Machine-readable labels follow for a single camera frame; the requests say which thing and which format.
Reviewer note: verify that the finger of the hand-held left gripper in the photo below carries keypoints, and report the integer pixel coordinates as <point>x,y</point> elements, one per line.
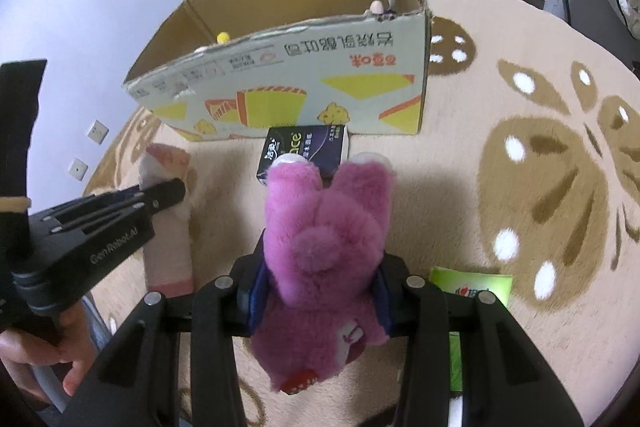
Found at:
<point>160,194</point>

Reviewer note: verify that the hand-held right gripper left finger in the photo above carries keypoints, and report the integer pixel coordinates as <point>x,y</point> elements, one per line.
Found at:
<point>256,302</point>

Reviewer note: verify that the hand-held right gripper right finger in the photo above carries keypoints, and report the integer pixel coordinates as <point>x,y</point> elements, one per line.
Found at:
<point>385,307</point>

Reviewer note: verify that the pink translucent packet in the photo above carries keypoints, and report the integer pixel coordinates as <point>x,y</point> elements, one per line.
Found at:
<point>167,247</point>

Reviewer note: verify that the purple plush bear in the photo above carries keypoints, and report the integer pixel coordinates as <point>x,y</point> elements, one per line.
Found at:
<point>320,227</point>

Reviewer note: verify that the printed cardboard box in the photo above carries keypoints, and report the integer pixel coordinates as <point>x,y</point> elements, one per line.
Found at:
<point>300,72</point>

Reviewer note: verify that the person's left hand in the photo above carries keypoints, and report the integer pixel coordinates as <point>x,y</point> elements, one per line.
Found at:
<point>30,362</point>

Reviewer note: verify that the person's blue jeans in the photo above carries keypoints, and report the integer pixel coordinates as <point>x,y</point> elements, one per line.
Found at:
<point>97,319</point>

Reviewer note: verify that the green tissue packet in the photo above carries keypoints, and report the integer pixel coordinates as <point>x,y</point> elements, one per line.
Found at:
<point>470,287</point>

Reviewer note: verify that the black tissue packet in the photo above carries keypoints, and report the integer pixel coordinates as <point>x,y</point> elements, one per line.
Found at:
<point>295,142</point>

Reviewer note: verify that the beige butterfly printed rug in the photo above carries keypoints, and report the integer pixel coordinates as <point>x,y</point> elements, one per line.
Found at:
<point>500,57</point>

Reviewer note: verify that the white wall socket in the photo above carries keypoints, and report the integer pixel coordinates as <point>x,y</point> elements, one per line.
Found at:
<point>78,169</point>
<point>97,132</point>

